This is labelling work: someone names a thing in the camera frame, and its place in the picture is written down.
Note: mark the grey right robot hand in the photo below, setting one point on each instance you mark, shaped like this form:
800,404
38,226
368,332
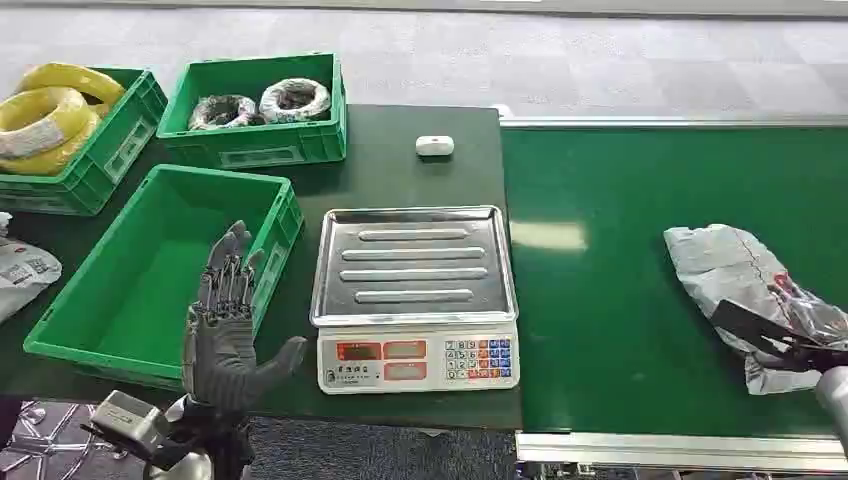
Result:
772,341

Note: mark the white electronic weighing scale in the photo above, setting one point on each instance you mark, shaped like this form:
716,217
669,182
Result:
414,278

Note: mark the empty green plastic crate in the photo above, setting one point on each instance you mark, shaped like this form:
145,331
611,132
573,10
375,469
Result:
152,278

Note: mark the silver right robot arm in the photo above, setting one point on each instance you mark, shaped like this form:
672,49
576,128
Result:
836,397

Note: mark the grey parcel with label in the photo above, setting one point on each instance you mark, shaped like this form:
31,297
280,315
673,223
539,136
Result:
23,272

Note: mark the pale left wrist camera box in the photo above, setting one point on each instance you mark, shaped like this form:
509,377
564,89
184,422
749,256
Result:
126,417

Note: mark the green conveyor belt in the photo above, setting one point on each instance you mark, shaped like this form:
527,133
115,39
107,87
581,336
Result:
609,278

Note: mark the green crate with yellow coils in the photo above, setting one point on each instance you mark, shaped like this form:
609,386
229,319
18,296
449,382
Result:
112,149

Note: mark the grey plastic mailer parcel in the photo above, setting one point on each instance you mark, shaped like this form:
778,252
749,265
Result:
729,272

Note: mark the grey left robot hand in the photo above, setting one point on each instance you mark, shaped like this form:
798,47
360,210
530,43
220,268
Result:
222,358

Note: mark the green crate with wrapped coils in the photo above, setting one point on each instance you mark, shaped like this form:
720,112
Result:
265,142

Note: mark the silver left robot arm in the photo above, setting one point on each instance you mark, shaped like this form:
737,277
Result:
205,444

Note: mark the small white plastic device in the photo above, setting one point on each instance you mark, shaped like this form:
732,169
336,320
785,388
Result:
434,146

